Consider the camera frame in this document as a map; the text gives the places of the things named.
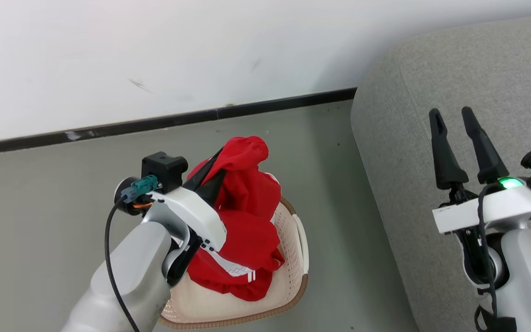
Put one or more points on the beige perforated laundry basket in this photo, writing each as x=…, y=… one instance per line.
x=210, y=309

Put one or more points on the red garment white striped hem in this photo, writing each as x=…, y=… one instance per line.
x=247, y=249

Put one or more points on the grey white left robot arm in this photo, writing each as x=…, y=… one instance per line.
x=132, y=272

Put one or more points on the grey fabric sofa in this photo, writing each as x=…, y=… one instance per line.
x=431, y=69

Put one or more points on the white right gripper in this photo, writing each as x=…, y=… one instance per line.
x=500, y=207

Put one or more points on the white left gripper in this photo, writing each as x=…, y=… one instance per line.
x=201, y=216

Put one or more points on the black baseboard strip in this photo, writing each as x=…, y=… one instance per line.
x=155, y=122

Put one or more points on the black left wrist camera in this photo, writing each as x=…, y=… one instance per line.
x=162, y=170

